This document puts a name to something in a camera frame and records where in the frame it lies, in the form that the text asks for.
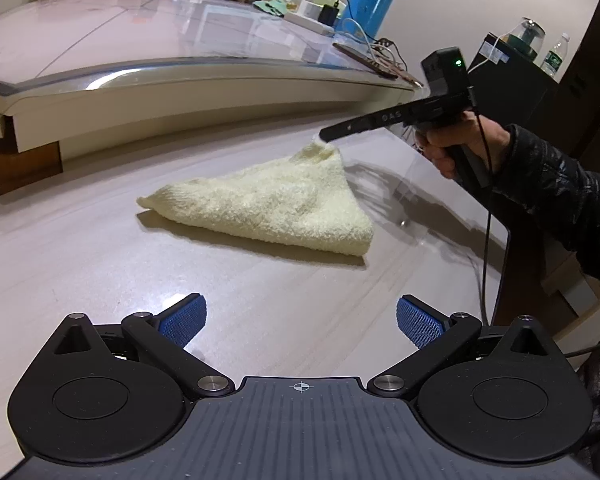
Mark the person's right forearm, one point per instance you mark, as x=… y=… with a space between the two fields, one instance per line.
x=555 y=195

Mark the white power strip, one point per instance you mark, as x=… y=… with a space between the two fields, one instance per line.
x=305 y=23

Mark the person's right hand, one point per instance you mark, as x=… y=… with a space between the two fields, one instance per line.
x=480 y=135

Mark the clear water bottle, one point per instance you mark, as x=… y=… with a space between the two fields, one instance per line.
x=555 y=57

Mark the black low cabinet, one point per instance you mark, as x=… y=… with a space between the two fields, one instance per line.
x=520 y=95

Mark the black charger block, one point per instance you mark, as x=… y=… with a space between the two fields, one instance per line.
x=330 y=14

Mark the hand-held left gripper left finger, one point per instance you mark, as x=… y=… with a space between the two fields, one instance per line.
x=185 y=322

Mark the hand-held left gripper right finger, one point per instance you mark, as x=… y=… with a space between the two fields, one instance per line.
x=420 y=322

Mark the blue thermos flask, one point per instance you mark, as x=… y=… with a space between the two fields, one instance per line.
x=375 y=0

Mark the glass-topped dining table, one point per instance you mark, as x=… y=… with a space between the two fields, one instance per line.
x=130 y=25

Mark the tissue box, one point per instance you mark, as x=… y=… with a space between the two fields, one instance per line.
x=270 y=6

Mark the white charger block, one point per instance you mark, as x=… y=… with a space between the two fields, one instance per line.
x=310 y=9

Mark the pale yellow towel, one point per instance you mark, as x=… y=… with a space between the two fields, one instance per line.
x=280 y=200

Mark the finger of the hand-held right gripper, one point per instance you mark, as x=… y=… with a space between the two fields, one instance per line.
x=342 y=127

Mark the dark smartphone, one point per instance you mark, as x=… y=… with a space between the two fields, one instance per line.
x=365 y=60

